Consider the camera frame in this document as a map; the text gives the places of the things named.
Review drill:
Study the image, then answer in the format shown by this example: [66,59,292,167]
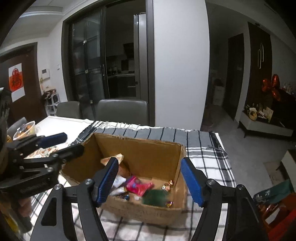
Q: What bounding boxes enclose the beige gold snack pouch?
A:
[100,153,132,178]

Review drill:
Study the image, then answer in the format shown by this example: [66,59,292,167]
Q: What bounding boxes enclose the clear snack stick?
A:
[109,186,128,196]

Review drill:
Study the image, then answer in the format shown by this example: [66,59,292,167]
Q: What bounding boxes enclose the pink red snack packet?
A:
[125,176,154,197]

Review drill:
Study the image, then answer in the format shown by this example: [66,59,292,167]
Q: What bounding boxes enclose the green chip snack bag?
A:
[142,189,168,207]

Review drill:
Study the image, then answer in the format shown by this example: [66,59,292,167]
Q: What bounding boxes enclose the floral patterned table mat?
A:
[25,146,58,159]

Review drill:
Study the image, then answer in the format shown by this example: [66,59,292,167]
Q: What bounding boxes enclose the clear plastic food bowl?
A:
[13,121,37,141]

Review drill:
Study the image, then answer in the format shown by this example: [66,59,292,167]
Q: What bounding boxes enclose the green cloth on chair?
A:
[253,179,294,204]

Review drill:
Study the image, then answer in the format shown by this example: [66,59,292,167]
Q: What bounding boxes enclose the red wooden chair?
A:
[258,193,296,241]

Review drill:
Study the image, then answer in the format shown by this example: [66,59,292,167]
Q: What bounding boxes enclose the grey chair far left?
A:
[56,101,81,119]

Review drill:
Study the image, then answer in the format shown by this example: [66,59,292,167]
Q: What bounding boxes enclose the red fu door poster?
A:
[8,63,25,102]

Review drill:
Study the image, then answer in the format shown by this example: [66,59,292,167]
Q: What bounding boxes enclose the grey chair near box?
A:
[95,99,149,126]

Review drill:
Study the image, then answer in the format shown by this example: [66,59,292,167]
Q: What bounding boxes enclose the black white checkered tablecloth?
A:
[23,120,236,241]

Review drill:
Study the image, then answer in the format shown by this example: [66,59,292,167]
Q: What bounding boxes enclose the brown cardboard box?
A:
[61,133,187,225]

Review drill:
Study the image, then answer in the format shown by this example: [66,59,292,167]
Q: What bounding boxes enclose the red gold foil candies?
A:
[161,180,174,192]

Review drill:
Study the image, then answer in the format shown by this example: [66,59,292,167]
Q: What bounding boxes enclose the white low tv bench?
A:
[238,112,293,140]

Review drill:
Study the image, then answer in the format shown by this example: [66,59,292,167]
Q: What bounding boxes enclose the red heart balloons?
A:
[261,74,281,101]

